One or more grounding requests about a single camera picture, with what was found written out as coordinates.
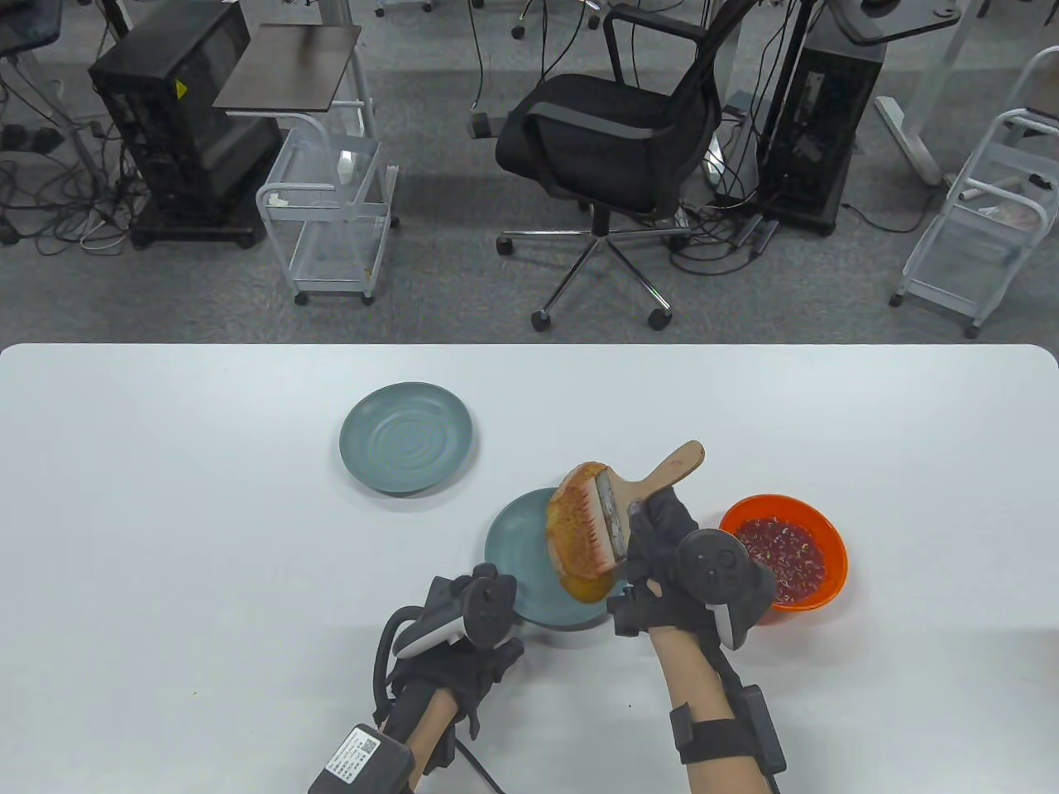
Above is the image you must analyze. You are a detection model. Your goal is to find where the black labelled wrist camera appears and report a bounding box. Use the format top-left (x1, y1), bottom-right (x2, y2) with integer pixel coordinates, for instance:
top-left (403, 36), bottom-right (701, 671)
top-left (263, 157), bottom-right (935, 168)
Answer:
top-left (308, 724), bottom-right (414, 794)

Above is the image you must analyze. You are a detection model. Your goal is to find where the person's left hand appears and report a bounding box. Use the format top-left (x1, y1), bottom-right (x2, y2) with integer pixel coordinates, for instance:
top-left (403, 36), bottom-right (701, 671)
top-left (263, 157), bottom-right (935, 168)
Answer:
top-left (374, 579), bottom-right (526, 739)

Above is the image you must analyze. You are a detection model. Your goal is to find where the brown side table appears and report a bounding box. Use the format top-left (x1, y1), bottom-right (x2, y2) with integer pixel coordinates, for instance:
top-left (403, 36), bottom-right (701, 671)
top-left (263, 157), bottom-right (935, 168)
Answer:
top-left (213, 23), bottom-right (363, 112)

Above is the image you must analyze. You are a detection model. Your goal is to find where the person's left forearm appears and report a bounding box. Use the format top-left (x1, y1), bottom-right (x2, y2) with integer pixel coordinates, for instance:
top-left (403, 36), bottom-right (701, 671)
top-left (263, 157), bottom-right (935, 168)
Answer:
top-left (405, 686), bottom-right (468, 780)

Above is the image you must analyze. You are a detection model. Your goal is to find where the orange plastic bowl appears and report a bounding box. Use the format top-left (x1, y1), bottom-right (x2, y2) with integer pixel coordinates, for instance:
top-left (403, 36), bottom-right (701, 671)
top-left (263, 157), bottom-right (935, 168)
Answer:
top-left (718, 494), bottom-right (850, 613)

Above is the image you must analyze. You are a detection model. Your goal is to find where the tangle of floor cables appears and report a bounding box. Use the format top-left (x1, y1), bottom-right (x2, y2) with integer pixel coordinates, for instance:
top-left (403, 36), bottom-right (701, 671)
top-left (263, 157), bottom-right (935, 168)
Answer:
top-left (0, 50), bottom-right (154, 256)

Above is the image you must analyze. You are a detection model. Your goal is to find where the person's right hand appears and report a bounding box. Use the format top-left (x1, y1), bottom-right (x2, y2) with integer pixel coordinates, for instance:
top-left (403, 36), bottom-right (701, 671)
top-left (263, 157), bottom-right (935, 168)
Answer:
top-left (608, 486), bottom-right (779, 639)

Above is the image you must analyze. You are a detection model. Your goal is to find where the black round hand controller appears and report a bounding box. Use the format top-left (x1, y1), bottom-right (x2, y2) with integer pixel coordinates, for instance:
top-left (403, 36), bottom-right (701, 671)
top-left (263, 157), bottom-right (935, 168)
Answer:
top-left (677, 529), bottom-right (779, 652)
top-left (374, 562), bottom-right (520, 661)

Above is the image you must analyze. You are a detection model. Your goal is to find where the black office chair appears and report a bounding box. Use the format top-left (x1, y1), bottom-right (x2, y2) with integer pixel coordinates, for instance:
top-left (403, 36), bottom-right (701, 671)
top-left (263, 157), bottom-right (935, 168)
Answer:
top-left (495, 0), bottom-right (758, 333)

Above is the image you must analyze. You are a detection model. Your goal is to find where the wooden brush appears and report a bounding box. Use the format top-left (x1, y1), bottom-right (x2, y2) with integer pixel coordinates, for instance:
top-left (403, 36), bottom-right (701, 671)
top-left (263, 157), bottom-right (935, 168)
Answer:
top-left (579, 441), bottom-right (707, 572)

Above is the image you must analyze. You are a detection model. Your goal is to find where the brown bread slice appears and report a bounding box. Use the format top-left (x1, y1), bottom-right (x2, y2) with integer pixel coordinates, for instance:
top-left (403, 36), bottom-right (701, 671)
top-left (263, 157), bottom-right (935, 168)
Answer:
top-left (546, 462), bottom-right (631, 605)

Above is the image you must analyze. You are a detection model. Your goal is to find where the white wire mesh cart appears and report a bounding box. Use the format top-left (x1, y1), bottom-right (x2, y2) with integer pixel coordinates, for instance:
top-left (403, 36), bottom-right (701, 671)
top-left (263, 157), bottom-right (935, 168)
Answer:
top-left (255, 99), bottom-right (400, 307)
top-left (889, 45), bottom-right (1059, 338)

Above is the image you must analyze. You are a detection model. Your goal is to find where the black desk top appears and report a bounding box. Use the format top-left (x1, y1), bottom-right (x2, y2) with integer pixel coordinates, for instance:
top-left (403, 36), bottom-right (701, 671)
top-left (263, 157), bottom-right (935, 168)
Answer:
top-left (827, 0), bottom-right (985, 46)

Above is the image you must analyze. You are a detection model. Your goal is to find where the person's right forearm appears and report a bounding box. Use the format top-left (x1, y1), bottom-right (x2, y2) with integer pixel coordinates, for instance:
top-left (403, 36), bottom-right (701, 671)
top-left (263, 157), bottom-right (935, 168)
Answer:
top-left (648, 626), bottom-right (783, 794)

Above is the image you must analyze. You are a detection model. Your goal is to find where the black computer tower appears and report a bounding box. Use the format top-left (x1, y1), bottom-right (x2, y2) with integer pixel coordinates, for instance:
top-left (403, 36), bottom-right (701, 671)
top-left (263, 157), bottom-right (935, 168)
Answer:
top-left (757, 33), bottom-right (888, 238)
top-left (89, 0), bottom-right (282, 249)

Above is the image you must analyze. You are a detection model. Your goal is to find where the black glove cable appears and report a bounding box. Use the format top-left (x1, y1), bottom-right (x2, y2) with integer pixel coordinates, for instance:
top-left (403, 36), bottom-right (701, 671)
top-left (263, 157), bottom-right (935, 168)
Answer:
top-left (455, 738), bottom-right (507, 794)

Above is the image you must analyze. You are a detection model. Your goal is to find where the black wrist strap camera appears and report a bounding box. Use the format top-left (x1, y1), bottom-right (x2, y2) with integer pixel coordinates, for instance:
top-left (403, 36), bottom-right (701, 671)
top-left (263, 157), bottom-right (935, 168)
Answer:
top-left (670, 685), bottom-right (787, 775)

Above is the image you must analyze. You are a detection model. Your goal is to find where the white desk leg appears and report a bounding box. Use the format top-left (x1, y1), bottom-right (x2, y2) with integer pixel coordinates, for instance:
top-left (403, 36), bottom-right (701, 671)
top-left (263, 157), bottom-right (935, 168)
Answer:
top-left (875, 0), bottom-right (994, 187)

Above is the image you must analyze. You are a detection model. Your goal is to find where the teal round plate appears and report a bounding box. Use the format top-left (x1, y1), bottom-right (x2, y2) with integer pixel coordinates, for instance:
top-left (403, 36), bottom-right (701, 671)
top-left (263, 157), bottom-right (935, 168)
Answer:
top-left (485, 488), bottom-right (636, 631)
top-left (339, 381), bottom-right (474, 497)

